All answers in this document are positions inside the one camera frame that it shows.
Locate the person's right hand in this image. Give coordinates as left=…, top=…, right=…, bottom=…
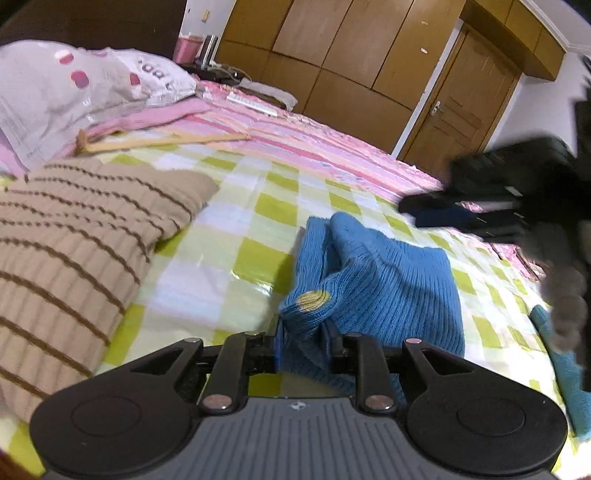
left=539, top=261, right=591, bottom=354

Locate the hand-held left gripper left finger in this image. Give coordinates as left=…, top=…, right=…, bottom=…
left=130, top=318, right=284, bottom=413

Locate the pink striped bedsheet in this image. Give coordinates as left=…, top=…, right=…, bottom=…
left=92, top=78, right=448, bottom=205

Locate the green checked sheet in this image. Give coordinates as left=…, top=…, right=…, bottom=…
left=0, top=142, right=591, bottom=480

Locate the teal knit cloth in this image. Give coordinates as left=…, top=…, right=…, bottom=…
left=529, top=305, right=591, bottom=437

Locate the dark nightstand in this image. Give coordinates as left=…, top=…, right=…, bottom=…
left=179, top=61, right=246, bottom=86

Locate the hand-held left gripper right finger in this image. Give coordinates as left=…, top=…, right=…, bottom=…
left=322, top=321, right=463, bottom=414

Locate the dark wooden headboard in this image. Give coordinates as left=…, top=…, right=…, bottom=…
left=0, top=0, right=188, bottom=63

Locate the wooden door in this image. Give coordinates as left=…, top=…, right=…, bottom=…
left=396, top=21, right=523, bottom=175

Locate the wooden overhead cabinet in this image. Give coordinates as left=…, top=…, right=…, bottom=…
left=458, top=0, right=567, bottom=82

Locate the beige brown-striped knit sweater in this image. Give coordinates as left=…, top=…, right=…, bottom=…
left=0, top=159, right=221, bottom=423

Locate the blue striped knit sweater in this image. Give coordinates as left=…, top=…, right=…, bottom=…
left=278, top=212, right=465, bottom=403

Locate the plain pink cloth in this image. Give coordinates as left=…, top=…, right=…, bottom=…
left=0, top=98, right=214, bottom=178

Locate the grey pink-dotted pillow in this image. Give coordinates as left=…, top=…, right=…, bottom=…
left=0, top=41, right=198, bottom=172

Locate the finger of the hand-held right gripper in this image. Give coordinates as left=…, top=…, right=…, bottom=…
left=416, top=205, right=482, bottom=230
left=398, top=193, right=455, bottom=214

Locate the long wooden stick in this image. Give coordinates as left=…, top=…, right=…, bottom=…
left=75, top=128, right=253, bottom=156

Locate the pink plastic basket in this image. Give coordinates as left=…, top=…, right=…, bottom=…
left=172, top=33, right=205, bottom=64

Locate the wooden wardrobe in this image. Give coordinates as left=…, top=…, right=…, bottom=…
left=213, top=0, right=468, bottom=154

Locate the folded beige cloth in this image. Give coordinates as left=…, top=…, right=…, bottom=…
left=237, top=77, right=297, bottom=110

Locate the white remote control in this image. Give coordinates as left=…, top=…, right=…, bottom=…
left=226, top=91, right=279, bottom=117

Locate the steel thermos bottle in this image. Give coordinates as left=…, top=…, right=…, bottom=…
left=200, top=34, right=219, bottom=66

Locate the pink floral quilt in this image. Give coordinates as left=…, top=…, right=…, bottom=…
left=487, top=237, right=548, bottom=280

